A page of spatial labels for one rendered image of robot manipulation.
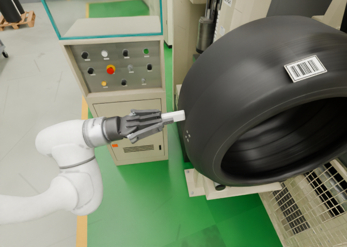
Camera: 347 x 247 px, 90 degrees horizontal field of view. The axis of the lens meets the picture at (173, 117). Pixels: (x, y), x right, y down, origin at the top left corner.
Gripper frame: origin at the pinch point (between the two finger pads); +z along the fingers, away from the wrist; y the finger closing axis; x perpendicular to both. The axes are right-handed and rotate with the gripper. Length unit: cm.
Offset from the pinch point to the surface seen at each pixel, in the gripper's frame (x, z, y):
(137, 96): 35, -23, 61
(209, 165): 11.2, 7.9, -12.4
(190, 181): 126, 3, 33
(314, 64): -17.3, 28.8, -10.4
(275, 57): -17.7, 23.6, -6.1
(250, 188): 50, 29, -8
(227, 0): -19.2, 27.3, 33.8
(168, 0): 41, 29, 333
